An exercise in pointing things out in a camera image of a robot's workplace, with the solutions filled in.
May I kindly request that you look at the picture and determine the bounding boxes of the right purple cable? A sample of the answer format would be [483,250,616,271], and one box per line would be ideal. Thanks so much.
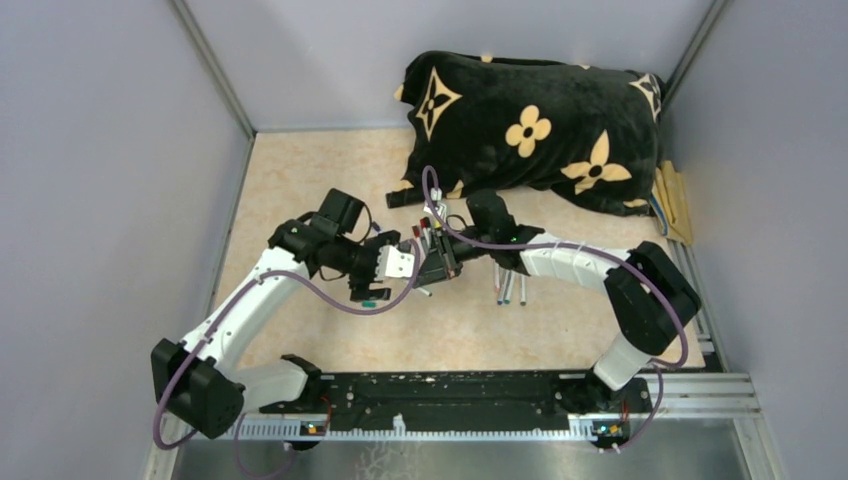
[421,165,690,454]

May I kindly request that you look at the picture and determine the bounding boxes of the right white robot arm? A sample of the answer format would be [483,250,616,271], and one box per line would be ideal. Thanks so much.
[426,191,702,412]

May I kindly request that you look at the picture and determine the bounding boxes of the yellow cloth bundle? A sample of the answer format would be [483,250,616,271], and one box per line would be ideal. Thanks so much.
[650,160,694,246]

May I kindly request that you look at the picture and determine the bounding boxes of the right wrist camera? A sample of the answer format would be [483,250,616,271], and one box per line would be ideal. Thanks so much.
[422,188,449,229]

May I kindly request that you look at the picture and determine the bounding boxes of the purple cable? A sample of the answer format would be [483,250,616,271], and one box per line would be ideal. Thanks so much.
[421,165,690,454]
[153,239,423,480]

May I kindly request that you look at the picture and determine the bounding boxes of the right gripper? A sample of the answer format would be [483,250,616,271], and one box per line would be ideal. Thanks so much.
[414,226,496,288]

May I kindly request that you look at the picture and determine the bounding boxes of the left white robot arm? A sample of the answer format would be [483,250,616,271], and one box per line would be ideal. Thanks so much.
[151,189,423,450]

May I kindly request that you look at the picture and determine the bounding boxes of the green capped white marker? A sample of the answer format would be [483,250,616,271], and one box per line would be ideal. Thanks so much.
[501,271,516,305]

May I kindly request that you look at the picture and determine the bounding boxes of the barcode white blue pen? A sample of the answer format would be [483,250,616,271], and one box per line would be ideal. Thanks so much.
[496,269,509,305]

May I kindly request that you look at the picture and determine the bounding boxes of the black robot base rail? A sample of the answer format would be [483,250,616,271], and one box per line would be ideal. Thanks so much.
[260,370,653,433]

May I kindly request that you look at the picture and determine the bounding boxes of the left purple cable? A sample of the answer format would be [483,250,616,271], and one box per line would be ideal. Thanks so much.
[153,239,423,480]

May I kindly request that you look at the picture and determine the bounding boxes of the black floral plush blanket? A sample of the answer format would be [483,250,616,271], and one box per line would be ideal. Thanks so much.
[386,50,665,217]

